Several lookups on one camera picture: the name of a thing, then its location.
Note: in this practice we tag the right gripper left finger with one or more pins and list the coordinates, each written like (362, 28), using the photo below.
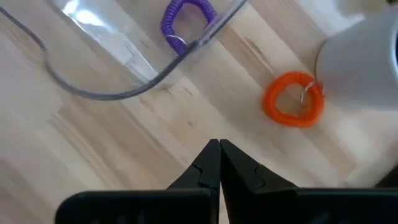
(186, 205)

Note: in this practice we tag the white pot with plant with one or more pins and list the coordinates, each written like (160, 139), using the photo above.
(357, 62)

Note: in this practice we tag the clear plastic bin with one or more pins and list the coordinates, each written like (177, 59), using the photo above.
(109, 46)

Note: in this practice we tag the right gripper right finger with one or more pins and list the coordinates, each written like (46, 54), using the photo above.
(264, 205)

